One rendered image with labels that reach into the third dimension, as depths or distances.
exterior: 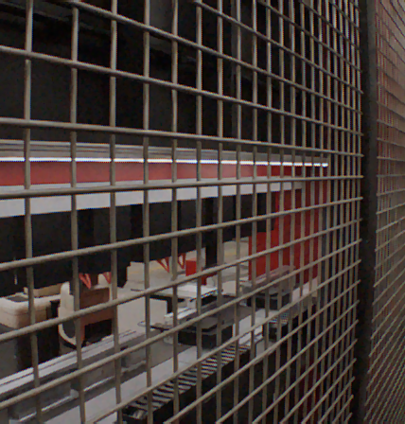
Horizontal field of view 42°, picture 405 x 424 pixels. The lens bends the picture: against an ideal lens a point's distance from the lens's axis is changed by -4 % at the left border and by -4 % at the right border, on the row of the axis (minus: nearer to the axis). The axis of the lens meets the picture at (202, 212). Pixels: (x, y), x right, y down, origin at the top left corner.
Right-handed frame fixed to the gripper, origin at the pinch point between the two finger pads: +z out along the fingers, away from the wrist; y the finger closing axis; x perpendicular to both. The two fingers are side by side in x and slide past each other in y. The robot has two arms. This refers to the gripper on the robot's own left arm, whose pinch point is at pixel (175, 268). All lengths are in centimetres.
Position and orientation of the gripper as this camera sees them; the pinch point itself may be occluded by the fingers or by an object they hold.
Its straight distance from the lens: 239.8
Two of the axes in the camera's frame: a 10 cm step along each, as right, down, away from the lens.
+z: 3.5, 9.1, -2.2
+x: -6.8, 4.1, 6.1
